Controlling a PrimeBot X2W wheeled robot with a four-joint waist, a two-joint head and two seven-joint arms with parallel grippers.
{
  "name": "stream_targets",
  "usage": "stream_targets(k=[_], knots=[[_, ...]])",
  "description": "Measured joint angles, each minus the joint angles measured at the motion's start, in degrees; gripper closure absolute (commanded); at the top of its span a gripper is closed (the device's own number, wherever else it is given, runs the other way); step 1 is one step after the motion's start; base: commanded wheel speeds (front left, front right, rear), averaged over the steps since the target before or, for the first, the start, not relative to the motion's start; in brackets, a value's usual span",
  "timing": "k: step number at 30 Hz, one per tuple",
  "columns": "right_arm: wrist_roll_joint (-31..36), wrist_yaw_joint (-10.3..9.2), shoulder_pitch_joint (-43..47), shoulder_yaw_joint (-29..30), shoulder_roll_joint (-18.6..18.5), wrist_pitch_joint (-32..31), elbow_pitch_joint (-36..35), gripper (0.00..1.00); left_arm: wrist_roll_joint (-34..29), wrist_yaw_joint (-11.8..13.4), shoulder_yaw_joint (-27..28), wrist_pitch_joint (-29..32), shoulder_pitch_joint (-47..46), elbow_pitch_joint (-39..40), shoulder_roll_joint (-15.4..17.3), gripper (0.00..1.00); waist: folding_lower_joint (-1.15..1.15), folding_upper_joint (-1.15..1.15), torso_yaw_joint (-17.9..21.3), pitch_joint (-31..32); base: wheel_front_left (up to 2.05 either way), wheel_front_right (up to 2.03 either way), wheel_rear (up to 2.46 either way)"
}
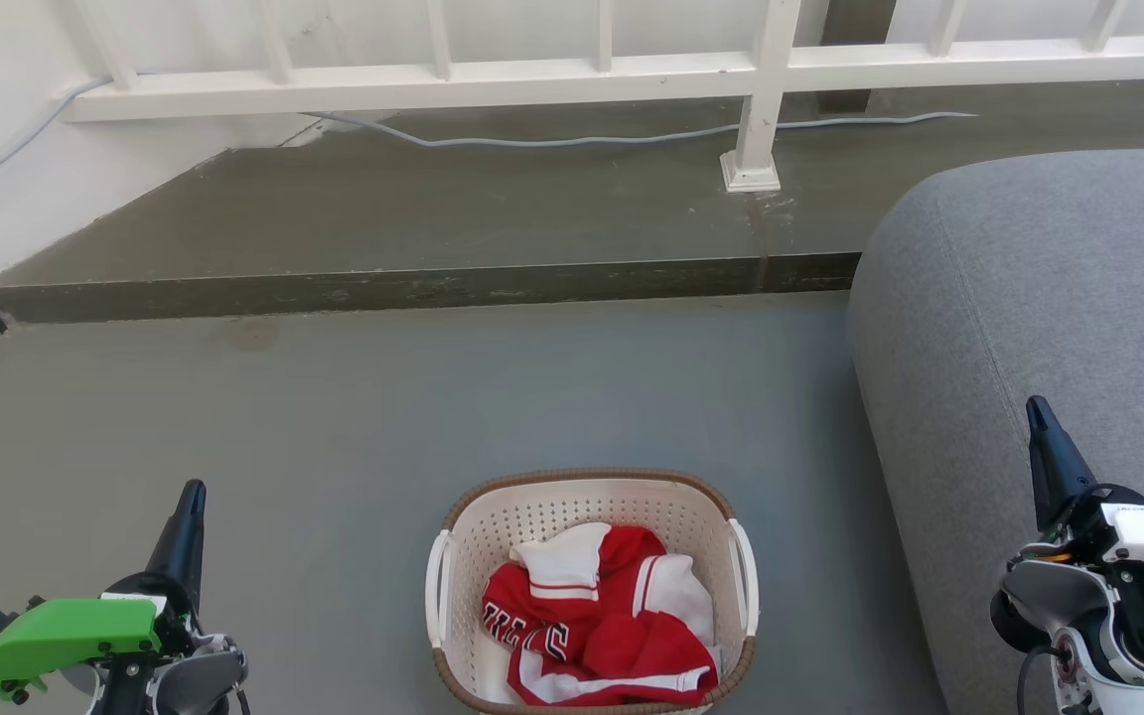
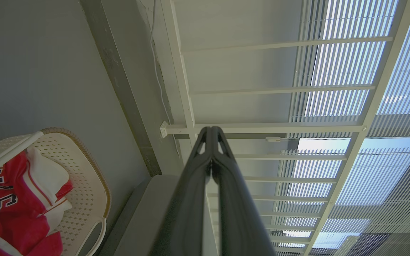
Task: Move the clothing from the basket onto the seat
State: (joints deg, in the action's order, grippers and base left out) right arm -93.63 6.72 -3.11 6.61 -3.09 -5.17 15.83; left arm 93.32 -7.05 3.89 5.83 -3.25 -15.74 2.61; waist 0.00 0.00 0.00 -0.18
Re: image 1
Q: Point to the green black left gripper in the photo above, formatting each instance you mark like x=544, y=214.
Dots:
x=66, y=631

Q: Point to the red jersey with black lettering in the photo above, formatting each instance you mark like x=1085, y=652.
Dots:
x=532, y=626

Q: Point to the red white trimmed garment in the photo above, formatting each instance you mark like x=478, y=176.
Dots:
x=562, y=556

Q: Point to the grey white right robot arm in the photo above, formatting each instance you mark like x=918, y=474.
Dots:
x=1049, y=596

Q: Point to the grey fabric sofa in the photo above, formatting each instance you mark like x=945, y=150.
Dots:
x=1029, y=298

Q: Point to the cream perforated laundry basket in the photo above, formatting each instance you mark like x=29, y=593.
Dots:
x=572, y=497

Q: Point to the white wooden railing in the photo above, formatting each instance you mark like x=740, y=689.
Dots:
x=433, y=84

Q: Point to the dark grey post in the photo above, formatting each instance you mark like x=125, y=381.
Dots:
x=855, y=20

